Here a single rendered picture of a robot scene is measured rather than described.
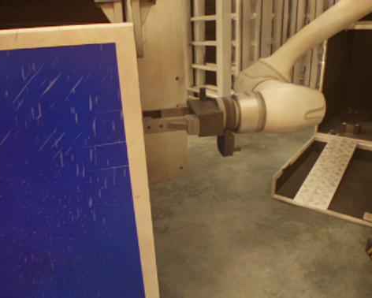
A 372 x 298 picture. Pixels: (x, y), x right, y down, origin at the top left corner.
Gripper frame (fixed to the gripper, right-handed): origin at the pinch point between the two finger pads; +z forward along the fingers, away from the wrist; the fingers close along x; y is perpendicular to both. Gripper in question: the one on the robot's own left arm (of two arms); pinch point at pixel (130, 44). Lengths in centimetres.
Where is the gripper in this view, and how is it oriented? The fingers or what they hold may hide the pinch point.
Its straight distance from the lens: 49.5
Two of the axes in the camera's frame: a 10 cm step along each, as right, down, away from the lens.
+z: 0.7, 9.8, 2.0
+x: -9.8, 1.0, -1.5
